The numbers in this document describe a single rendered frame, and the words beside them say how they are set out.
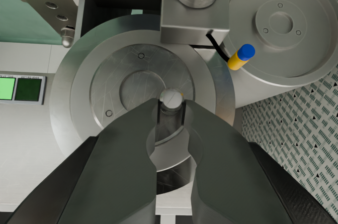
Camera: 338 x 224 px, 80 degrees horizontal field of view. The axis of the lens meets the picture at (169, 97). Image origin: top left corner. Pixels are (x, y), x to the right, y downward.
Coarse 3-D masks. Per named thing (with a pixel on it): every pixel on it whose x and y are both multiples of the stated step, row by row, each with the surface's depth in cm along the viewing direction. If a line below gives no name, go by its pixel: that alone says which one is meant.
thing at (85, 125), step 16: (128, 32) 17; (144, 32) 17; (96, 48) 16; (112, 48) 16; (176, 48) 17; (192, 48) 17; (80, 64) 16; (96, 64) 16; (192, 64) 17; (80, 80) 16; (208, 80) 16; (80, 96) 16; (208, 96) 16; (80, 112) 15; (80, 128) 15; (96, 128) 15; (160, 144) 15; (176, 144) 15; (160, 160) 15; (176, 160) 15
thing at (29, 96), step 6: (18, 84) 48; (24, 84) 48; (30, 84) 48; (36, 84) 48; (18, 90) 48; (24, 90) 48; (30, 90) 48; (36, 90) 48; (18, 96) 48; (24, 96) 48; (30, 96) 48; (36, 96) 48
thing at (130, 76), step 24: (120, 48) 15; (144, 48) 15; (96, 72) 14; (120, 72) 14; (144, 72) 15; (168, 72) 15; (96, 96) 14; (120, 96) 14; (144, 96) 14; (192, 96) 14; (96, 120) 14; (168, 120) 14
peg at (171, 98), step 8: (168, 88) 12; (176, 88) 12; (160, 96) 12; (168, 96) 11; (176, 96) 11; (160, 104) 12; (168, 104) 11; (176, 104) 11; (168, 112) 12; (176, 112) 13
